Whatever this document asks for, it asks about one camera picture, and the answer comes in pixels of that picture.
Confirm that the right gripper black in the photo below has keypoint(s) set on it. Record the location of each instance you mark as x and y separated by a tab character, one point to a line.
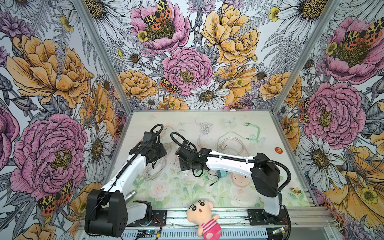
182	166

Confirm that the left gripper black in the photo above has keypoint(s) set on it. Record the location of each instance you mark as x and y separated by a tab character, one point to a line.
163	152

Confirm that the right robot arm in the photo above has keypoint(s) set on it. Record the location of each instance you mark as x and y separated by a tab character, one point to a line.
269	177

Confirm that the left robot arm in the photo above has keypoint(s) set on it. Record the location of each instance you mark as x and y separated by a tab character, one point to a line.
111	209

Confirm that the silver microphone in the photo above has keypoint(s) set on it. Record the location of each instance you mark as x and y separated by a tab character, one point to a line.
130	196

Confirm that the plush doll pink dress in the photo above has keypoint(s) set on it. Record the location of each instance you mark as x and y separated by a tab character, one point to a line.
200	213

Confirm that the round pink socket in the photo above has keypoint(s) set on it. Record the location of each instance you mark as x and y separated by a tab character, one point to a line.
240	180

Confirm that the red round sticker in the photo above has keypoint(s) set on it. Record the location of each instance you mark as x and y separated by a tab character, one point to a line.
279	150

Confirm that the teal adapter with black cable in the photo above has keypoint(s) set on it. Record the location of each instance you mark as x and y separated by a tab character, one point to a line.
221	174

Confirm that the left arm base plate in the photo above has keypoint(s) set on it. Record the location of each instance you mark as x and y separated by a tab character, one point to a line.
159	218

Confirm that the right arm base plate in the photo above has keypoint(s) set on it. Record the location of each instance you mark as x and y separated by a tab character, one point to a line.
258	217

